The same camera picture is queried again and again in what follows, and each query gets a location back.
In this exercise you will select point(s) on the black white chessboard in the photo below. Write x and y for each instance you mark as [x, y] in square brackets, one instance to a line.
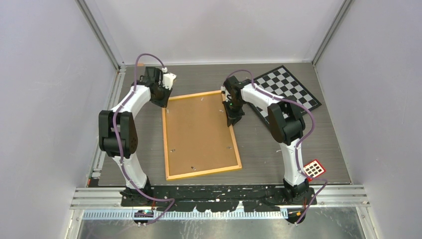
[280, 81]

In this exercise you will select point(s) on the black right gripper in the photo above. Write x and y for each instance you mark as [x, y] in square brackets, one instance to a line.
[233, 118]

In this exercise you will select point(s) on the yellow picture frame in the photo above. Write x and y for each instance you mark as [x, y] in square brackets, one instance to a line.
[197, 140]

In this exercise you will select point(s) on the aluminium front rail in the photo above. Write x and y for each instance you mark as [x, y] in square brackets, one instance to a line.
[330, 196]

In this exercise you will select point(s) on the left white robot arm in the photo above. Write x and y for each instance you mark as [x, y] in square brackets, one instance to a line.
[117, 131]

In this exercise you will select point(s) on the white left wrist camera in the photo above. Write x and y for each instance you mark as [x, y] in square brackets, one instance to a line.
[168, 78]

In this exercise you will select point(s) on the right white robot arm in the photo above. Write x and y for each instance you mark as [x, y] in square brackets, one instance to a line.
[286, 125]

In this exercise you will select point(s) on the aluminium rail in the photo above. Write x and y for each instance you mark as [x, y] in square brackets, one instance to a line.
[113, 97]
[330, 196]

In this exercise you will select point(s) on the red white grid block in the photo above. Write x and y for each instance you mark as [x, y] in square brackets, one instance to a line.
[314, 169]

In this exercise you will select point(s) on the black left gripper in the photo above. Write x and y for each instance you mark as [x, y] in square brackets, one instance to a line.
[163, 103]

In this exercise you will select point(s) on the aluminium left side rail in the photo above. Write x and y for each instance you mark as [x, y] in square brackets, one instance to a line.
[113, 97]

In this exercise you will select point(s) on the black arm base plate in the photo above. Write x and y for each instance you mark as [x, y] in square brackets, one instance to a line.
[216, 198]

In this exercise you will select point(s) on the white slotted cable duct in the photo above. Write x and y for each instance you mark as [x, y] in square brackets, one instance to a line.
[148, 215]

